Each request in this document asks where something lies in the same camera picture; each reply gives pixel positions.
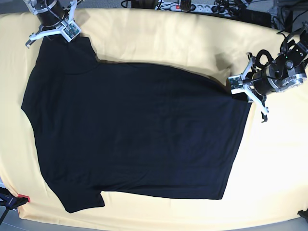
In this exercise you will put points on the black box on floor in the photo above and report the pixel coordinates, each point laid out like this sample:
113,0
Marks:
255,17

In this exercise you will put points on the black red table clamp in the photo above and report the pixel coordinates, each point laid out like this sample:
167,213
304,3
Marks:
10,201

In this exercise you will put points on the yellow table cloth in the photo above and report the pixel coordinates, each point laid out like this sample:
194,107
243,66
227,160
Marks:
269,177

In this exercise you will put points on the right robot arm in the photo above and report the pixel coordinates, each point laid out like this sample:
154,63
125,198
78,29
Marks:
30,5

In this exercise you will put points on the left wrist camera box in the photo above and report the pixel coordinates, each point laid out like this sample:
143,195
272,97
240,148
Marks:
236,84

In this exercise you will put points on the white power strip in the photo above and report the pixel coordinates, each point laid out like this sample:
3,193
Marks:
174,6

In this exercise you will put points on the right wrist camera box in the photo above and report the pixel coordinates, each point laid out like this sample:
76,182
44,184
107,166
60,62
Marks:
70,31

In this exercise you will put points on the black T-shirt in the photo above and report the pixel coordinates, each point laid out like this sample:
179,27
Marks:
137,128

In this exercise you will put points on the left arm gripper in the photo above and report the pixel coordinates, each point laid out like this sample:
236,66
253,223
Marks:
264,83

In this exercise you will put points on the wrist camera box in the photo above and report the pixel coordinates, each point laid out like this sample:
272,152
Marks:
236,84
70,31

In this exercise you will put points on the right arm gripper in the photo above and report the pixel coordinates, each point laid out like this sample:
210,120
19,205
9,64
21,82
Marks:
49,13

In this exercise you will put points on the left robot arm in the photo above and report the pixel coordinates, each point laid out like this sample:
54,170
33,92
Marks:
291,61

